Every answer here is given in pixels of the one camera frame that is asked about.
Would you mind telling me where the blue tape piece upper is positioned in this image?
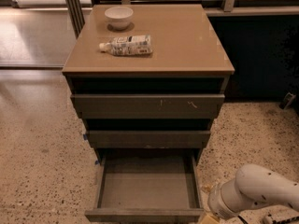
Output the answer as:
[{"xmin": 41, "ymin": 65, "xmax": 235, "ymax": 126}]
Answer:
[{"xmin": 82, "ymin": 134, "xmax": 88, "ymax": 140}]

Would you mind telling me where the grey drawer cabinet tan top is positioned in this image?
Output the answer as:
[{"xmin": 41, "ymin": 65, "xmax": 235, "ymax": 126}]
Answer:
[{"xmin": 63, "ymin": 5, "xmax": 235, "ymax": 158}]

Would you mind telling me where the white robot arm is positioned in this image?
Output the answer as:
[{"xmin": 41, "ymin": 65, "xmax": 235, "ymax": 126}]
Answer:
[{"xmin": 198, "ymin": 164, "xmax": 299, "ymax": 224}]

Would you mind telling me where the grey top drawer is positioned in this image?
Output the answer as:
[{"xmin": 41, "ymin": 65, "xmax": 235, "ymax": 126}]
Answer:
[{"xmin": 71, "ymin": 94, "xmax": 224, "ymax": 119}]

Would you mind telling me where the lying plastic bottle white label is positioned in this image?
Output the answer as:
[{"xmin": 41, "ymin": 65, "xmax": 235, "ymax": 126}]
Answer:
[{"xmin": 99, "ymin": 35, "xmax": 152, "ymax": 56}]

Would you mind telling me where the grey power strip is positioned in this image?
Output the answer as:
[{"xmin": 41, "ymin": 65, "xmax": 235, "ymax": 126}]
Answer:
[{"xmin": 263, "ymin": 215, "xmax": 299, "ymax": 224}]

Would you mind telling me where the small grey floor bracket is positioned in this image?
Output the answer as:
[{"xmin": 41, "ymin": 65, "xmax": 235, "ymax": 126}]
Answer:
[{"xmin": 279, "ymin": 92, "xmax": 296, "ymax": 109}]

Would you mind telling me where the grey middle drawer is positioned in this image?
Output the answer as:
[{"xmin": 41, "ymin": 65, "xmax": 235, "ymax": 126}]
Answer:
[{"xmin": 86, "ymin": 131, "xmax": 211, "ymax": 148}]

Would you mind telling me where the white ceramic bowl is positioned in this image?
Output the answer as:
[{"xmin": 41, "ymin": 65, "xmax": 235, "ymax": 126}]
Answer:
[{"xmin": 105, "ymin": 7, "xmax": 134, "ymax": 30}]

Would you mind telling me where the grey drawer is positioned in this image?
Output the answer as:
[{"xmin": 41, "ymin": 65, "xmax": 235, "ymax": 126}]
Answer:
[
  {"xmin": 85, "ymin": 155, "xmax": 204, "ymax": 224},
  {"xmin": 86, "ymin": 131, "xmax": 211, "ymax": 148},
  {"xmin": 71, "ymin": 94, "xmax": 224, "ymax": 119}
]

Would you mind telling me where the grey bottom drawer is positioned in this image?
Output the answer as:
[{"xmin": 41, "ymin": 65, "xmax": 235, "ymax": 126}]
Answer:
[{"xmin": 85, "ymin": 155, "xmax": 204, "ymax": 224}]

